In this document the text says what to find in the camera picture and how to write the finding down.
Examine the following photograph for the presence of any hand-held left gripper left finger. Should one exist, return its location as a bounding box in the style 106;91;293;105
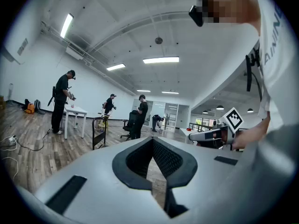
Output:
35;136;171;224

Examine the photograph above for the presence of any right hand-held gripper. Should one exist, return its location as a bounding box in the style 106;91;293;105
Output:
188;107;245;150

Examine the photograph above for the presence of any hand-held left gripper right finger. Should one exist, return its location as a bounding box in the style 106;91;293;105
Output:
153;136;246;224

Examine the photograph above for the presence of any black platform cart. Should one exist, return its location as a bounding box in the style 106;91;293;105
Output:
92;117;109;151

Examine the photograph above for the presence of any person's right forearm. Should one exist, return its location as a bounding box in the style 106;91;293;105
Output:
231;114;271;151

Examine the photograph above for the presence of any black metal railing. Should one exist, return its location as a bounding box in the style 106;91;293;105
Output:
188;122;213;132

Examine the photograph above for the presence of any white table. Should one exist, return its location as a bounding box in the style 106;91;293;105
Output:
62;105;89;140
179;127;194;144

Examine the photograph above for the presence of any glass office partition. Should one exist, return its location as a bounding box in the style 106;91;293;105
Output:
133;98;190;129

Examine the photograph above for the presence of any black office chair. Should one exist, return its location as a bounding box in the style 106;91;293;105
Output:
120;110;139;141

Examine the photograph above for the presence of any wooden stool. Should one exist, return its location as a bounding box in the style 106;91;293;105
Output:
97;112;110;135

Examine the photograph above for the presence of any black chest-mounted device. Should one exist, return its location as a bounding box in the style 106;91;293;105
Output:
245;47;261;92

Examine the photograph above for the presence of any person's white t-shirt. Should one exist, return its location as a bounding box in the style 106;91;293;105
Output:
254;0;299;135

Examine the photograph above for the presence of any grey backpack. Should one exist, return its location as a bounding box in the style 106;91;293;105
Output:
34;99;45;115

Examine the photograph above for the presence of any brown cardboard box stack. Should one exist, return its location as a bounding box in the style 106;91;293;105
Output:
0;94;7;119

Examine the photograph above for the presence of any person's head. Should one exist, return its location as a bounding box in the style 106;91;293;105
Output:
198;0;261;36

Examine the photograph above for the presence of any white air conditioner unit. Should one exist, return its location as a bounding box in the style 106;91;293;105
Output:
65;46;85;60

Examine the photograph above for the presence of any black floor cable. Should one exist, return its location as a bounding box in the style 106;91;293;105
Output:
16;128;52;152

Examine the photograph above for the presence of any white floor cable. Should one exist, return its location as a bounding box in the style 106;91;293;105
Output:
0;136;19;182

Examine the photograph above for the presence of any black head-mounted camera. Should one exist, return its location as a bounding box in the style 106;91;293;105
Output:
188;5;204;28

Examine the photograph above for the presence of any grey wall vent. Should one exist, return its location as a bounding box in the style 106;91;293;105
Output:
17;38;28;56

